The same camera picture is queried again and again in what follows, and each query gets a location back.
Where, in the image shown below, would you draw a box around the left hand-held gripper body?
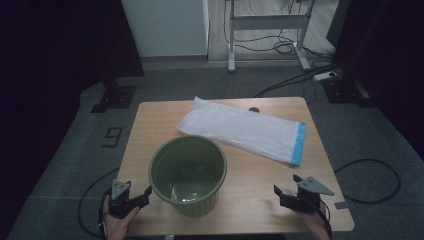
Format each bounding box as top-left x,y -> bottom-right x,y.
107,180 -> 139,219

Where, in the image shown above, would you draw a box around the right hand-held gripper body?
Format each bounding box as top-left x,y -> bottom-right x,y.
281,176 -> 335,214

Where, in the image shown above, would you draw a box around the green plastic bin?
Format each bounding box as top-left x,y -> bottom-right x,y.
148,134 -> 228,219

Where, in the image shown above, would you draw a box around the white blue-edged plastic bag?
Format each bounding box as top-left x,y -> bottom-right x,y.
176,96 -> 307,168

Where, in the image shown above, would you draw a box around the person's left hand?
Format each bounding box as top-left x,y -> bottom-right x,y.
102,195 -> 141,240

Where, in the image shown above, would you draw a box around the person's right hand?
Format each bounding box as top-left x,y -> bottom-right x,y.
294,204 -> 332,240

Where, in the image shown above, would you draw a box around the black stand base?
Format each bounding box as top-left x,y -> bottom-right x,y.
321,76 -> 378,108
90,78 -> 138,114

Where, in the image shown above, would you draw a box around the white power strip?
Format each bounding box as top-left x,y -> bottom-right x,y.
313,70 -> 338,82

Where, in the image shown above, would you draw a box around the dark curtain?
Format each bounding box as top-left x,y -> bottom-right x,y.
328,0 -> 424,158

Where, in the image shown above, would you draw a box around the white cabinet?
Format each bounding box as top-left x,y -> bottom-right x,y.
120,0 -> 210,58

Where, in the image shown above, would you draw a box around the left hand-held gripper cable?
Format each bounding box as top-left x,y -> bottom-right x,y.
97,190 -> 108,240

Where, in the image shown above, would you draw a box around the hand-held gripper cable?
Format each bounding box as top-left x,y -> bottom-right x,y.
97,190 -> 108,240
313,198 -> 334,240

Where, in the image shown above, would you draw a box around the right hand-held gripper cable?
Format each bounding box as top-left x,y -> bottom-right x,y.
313,198 -> 334,240

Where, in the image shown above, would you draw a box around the black floor cable loop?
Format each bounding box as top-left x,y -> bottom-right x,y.
77,167 -> 121,239
334,158 -> 402,205

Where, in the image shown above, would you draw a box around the black power strip cables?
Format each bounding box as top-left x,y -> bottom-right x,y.
253,61 -> 342,99

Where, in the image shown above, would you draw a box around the tangle of black cables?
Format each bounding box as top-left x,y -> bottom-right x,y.
223,0 -> 334,59

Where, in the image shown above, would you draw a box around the white metal desk frame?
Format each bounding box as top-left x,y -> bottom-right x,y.
225,0 -> 316,73

